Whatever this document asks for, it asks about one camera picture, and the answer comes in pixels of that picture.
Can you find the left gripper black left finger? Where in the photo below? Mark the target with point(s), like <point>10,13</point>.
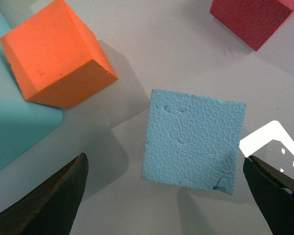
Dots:
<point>49,209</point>

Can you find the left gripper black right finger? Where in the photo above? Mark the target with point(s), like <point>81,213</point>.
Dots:
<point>273,192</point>

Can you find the light blue foam cube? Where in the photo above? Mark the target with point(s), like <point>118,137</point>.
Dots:
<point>192,141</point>

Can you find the teal plastic tray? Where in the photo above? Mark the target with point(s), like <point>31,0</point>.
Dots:
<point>22,124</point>

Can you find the orange foam cube by teal tray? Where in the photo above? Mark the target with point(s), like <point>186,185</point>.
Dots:
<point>56,58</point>

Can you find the red foam cube near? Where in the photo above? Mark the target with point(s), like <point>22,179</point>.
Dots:
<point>253,21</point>

